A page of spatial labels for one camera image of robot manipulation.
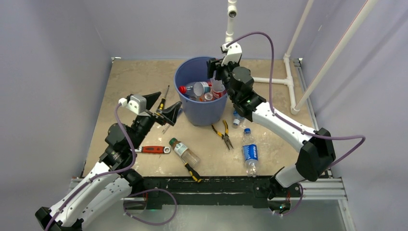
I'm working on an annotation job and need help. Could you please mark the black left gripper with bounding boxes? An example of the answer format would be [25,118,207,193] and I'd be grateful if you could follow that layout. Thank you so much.
[130,91,181,149]

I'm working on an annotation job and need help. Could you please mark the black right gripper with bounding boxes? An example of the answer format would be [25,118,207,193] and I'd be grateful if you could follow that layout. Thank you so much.
[207,57,240,102]

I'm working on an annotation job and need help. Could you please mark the orange tea bottle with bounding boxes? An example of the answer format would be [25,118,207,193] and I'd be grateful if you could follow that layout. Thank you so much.
[199,92,214,102]

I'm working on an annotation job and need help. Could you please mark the blue plastic bin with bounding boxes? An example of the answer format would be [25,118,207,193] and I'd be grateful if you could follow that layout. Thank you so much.
[173,56,228,127]

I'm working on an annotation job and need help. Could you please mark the clear bottle red label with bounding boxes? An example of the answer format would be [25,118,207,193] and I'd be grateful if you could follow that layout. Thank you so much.
[178,81,212,97]

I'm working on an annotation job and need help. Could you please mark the clear bottle white cap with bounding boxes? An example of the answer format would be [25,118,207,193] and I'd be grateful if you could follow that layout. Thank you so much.
[232,110,245,128]

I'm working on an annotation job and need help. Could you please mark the Starbucks bottle green cap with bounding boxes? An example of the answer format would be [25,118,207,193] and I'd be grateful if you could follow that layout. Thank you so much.
[169,138,201,167]

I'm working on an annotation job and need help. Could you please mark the small clear bottle blue cap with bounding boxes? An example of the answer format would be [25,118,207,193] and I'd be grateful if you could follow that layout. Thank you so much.
[242,128,259,177]

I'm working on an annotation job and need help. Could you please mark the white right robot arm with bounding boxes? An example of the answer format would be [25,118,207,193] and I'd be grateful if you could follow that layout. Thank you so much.
[207,58,336,196]

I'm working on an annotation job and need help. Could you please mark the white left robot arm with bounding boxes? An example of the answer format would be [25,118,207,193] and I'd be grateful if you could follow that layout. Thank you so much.
[35,92,182,231]

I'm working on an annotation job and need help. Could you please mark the black yellow screwdriver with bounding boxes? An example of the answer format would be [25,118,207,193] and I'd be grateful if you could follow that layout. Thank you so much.
[156,85,170,114]
[184,162,202,183]

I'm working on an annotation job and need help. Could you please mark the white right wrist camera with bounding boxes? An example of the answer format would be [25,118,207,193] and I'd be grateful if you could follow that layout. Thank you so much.
[221,42,242,66]

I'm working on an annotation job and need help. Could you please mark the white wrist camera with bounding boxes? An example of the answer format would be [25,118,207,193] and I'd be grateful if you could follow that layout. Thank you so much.
[221,42,242,66]
[118,94,148,116]

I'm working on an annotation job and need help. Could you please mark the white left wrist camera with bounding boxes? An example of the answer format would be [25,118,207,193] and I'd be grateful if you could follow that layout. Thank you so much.
[118,94,148,116]

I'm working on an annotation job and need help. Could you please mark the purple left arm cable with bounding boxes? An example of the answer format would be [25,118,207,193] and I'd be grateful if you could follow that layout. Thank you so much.
[43,103,178,231]

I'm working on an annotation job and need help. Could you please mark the red handled adjustable wrench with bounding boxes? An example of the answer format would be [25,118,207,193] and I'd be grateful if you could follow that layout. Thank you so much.
[135,146,171,154]

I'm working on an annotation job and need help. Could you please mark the overhead white camera mount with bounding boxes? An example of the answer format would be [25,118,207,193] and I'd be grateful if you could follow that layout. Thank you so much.
[225,0,238,43]

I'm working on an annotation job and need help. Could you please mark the yellow handled pliers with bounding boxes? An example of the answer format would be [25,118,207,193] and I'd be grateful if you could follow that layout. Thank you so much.
[211,120,234,150]

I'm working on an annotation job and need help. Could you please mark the white pipe frame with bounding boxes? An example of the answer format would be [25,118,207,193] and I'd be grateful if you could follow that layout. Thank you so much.
[252,0,380,116]

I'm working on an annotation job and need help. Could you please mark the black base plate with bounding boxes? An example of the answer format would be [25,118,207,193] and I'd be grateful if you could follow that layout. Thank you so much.
[122,176,302,212]

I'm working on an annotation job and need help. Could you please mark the aluminium frame rail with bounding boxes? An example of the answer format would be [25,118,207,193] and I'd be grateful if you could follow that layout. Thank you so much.
[300,178,347,200]

